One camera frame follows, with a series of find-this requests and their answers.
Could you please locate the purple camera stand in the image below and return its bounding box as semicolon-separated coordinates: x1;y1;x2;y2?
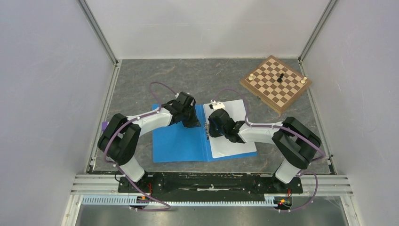
101;121;109;132

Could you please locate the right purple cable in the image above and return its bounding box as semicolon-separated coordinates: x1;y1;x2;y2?
215;89;327;213

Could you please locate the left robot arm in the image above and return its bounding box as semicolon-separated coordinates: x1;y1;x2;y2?
97;92;200;192

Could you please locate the metal spine folder clip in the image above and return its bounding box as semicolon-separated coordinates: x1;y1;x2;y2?
204;122;210;140

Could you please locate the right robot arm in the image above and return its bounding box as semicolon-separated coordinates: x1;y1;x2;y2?
208;109;325;192

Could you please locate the black chess piece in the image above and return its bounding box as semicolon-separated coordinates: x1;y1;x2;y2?
277;73;284;83

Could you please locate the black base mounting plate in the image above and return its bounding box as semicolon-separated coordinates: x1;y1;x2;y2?
136;172;303;202

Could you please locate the blue file folder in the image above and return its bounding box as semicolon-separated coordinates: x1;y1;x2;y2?
151;103;258;163

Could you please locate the slotted cable duct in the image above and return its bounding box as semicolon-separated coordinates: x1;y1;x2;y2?
82;195;279;207

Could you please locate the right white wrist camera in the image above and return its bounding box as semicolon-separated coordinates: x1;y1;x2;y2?
209;100;225;111

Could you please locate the wooden chessboard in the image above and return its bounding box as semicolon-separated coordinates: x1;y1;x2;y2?
240;55;312;115

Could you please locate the white paper sheet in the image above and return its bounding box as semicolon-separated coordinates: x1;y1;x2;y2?
201;99;256;161

